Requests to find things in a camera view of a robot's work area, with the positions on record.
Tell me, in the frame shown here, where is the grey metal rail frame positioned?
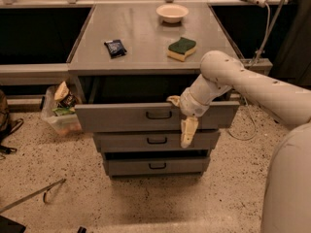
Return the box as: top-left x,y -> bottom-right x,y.
0,0 -> 295,85

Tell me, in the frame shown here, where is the black object bottom left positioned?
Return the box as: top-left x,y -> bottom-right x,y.
0,216 -> 26,233

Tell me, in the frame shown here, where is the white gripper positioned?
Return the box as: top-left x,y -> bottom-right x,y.
166,87 -> 210,149

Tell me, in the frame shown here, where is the clear plastic bin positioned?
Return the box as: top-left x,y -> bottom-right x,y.
41,85 -> 82,135

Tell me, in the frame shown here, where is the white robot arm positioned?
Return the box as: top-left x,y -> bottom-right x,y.
168,50 -> 311,233

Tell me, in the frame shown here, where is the grey top drawer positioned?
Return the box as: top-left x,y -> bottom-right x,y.
74,75 -> 241,134

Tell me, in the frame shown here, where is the dark blue snack packet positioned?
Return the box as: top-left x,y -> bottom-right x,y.
104,39 -> 127,58

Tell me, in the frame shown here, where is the white cable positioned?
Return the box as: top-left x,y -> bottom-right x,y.
226,2 -> 273,142

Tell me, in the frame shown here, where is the crumpled snack bag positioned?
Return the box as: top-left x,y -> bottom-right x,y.
54,82 -> 79,110

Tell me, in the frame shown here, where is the grey middle drawer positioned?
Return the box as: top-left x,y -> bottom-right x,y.
93,130 -> 220,152

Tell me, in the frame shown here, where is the grey bottom drawer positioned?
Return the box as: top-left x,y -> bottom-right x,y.
102,150 -> 210,177

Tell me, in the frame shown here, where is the grey drawer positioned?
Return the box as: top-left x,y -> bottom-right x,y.
74,75 -> 241,134
102,150 -> 210,177
93,130 -> 220,152

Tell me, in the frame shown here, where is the white bowl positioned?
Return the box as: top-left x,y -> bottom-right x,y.
156,4 -> 189,23

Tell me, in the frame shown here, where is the dark backpack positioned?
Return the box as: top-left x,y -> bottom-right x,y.
0,90 -> 23,159

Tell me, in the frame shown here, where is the grey drawer cabinet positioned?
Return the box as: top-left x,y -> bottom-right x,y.
69,1 -> 239,177

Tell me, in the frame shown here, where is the metal rod on floor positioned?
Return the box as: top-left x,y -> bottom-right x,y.
0,179 -> 66,214

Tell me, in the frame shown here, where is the green yellow sponge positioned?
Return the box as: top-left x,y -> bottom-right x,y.
167,37 -> 196,62

